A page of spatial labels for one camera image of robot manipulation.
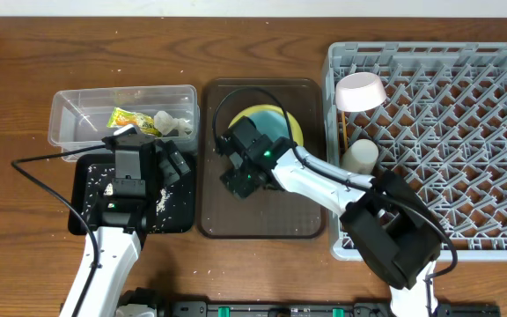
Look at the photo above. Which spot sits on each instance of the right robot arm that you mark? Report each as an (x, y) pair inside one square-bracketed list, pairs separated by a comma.
[(394, 232)]

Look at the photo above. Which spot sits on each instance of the light blue bowl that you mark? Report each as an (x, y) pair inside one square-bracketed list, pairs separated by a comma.
[(270, 123)]

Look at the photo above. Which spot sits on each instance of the white bowl with rice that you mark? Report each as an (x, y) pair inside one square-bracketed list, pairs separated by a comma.
[(359, 92)]

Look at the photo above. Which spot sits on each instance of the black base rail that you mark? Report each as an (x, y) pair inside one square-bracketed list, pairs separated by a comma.
[(258, 309)]

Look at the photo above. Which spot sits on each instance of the white tissue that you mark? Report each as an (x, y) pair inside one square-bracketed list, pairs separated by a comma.
[(166, 124)]

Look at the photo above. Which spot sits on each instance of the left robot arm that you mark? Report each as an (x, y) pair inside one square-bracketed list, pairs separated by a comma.
[(116, 227)]

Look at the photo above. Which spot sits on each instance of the dark brown serving tray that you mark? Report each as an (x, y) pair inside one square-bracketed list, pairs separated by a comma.
[(266, 214)]

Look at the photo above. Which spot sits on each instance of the black plastic tray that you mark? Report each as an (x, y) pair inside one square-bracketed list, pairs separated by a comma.
[(129, 213)]

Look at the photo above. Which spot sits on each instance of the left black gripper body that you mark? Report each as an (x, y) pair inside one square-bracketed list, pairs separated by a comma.
[(165, 173)]

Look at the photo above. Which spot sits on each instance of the white cup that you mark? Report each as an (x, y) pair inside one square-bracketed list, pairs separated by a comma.
[(360, 157)]

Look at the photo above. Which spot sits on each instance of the clear plastic bin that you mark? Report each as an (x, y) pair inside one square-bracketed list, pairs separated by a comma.
[(79, 118)]

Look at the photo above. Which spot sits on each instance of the green snack wrapper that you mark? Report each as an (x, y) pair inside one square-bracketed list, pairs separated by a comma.
[(120, 118)]

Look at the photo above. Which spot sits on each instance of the grey dishwasher rack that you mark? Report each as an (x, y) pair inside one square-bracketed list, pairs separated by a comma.
[(443, 128)]

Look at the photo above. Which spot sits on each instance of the spilled rice pile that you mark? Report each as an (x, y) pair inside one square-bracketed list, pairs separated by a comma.
[(175, 208)]

